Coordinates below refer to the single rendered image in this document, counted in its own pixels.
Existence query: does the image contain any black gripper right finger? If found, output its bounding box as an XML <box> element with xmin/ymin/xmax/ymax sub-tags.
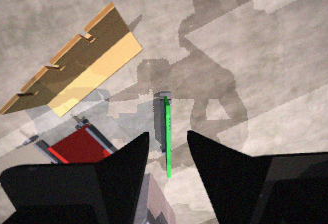
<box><xmin>187</xmin><ymin>130</ymin><xmax>328</xmax><ymax>224</ymax></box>

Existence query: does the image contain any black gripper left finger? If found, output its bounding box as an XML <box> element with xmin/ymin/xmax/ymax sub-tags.
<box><xmin>0</xmin><ymin>132</ymin><xmax>150</xmax><ymax>224</ymax></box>

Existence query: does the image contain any green board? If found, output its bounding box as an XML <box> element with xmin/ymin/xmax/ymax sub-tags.
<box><xmin>164</xmin><ymin>96</ymin><xmax>171</xmax><ymax>178</ymax></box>

